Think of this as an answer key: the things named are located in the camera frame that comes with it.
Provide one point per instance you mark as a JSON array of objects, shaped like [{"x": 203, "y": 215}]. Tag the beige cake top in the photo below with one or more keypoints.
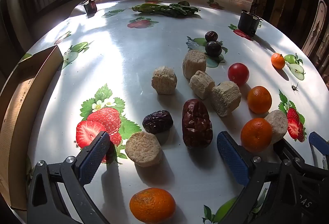
[{"x": 194, "y": 63}]

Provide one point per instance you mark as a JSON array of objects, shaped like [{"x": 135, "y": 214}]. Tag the beige cake centre left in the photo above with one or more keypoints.
[{"x": 164, "y": 80}]

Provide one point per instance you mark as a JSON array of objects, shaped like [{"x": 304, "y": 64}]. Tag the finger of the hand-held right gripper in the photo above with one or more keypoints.
[
  {"x": 285, "y": 148},
  {"x": 318, "y": 142}
]

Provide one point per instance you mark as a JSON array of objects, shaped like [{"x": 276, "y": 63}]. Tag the cardboard box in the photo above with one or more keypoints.
[{"x": 19, "y": 121}]

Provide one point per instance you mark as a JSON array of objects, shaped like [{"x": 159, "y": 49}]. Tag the dried green fruit calyx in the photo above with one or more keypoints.
[{"x": 294, "y": 87}]

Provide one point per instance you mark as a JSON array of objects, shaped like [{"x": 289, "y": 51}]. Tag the small orange mandarin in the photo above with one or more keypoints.
[{"x": 277, "y": 61}]

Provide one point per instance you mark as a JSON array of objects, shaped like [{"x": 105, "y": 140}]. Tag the large red jujube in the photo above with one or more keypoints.
[{"x": 196, "y": 123}]

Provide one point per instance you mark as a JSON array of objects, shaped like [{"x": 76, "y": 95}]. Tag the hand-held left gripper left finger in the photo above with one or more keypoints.
[{"x": 93, "y": 158}]

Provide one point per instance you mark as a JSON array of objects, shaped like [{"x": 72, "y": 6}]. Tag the framed decorative glass panel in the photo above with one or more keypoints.
[{"x": 317, "y": 26}]

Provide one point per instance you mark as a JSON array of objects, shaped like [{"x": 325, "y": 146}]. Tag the beige cake right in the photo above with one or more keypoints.
[{"x": 226, "y": 98}]

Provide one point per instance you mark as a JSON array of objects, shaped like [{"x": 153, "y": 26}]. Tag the dark brown date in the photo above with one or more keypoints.
[{"x": 157, "y": 121}]

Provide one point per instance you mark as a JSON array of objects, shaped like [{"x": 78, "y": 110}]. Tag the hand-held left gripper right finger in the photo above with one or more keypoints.
[{"x": 232, "y": 158}]

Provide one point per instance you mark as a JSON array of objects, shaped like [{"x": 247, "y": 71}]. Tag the fruit printed tablecloth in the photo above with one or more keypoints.
[{"x": 133, "y": 54}]

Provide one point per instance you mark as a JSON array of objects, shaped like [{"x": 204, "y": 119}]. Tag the beige cake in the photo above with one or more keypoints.
[
  {"x": 194, "y": 63},
  {"x": 226, "y": 98},
  {"x": 164, "y": 80},
  {"x": 201, "y": 84}
]

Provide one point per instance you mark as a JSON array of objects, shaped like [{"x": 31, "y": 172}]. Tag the dark purple plum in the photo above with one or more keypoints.
[{"x": 213, "y": 48}]

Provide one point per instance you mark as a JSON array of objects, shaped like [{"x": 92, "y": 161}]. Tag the black cylindrical motor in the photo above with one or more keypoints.
[{"x": 248, "y": 23}]

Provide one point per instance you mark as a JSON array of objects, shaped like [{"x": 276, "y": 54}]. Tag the beige cake middle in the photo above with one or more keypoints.
[{"x": 201, "y": 84}]

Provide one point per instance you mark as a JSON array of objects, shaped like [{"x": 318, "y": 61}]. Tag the green leafy vegetable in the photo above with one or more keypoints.
[{"x": 167, "y": 9}]

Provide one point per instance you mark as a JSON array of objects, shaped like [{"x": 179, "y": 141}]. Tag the small dark jar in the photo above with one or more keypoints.
[{"x": 90, "y": 5}]

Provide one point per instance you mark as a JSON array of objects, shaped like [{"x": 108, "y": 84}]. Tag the red tomato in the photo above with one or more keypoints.
[{"x": 238, "y": 74}]

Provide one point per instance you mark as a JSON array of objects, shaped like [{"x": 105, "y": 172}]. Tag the small dark red date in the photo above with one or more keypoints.
[{"x": 211, "y": 35}]

